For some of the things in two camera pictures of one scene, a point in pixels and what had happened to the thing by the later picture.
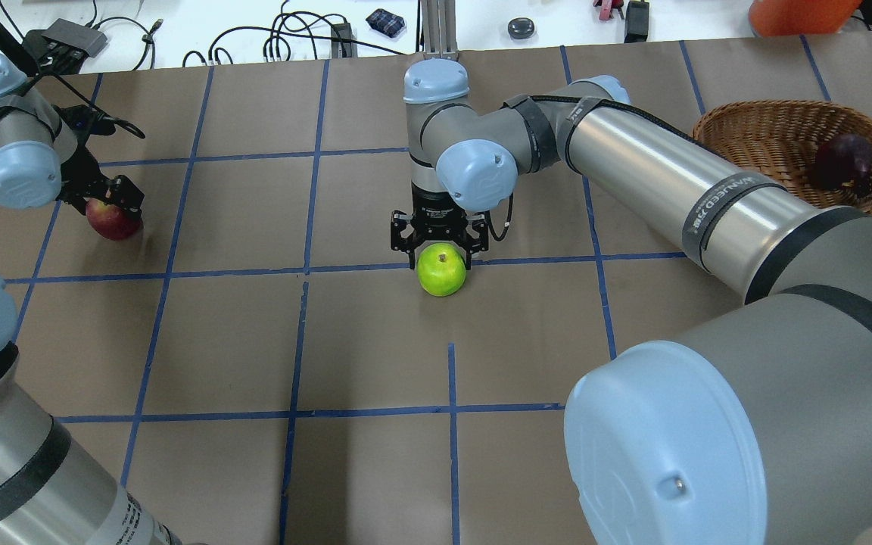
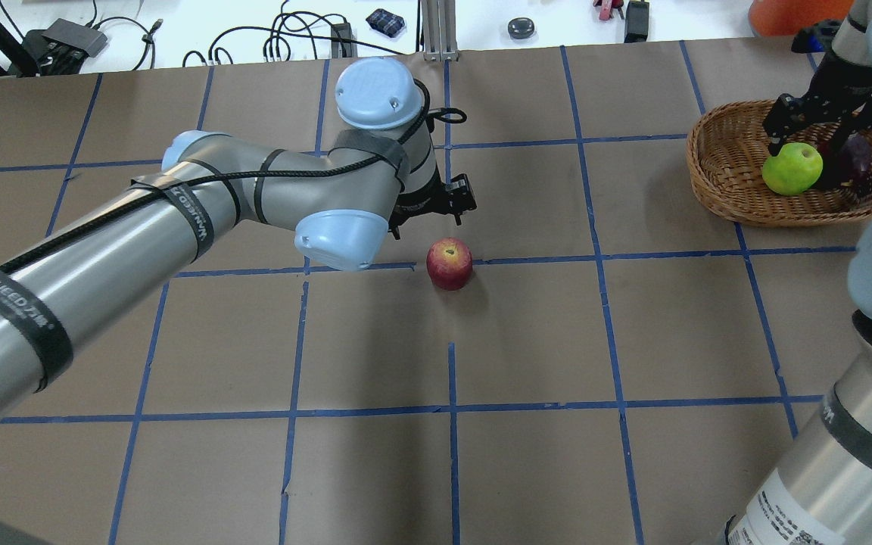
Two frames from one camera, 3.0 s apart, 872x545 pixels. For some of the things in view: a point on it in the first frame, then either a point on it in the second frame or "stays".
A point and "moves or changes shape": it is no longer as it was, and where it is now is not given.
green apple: [441, 269] -> [795, 170]
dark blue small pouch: [386, 22] stays
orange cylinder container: [799, 17] stays
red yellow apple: [113, 221] moves or changes shape
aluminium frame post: [440, 26] stays
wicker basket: [778, 139] stays
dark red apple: [844, 162] stays
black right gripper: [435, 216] -> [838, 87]
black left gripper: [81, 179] -> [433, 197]
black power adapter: [637, 20] stays
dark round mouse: [521, 28] stays
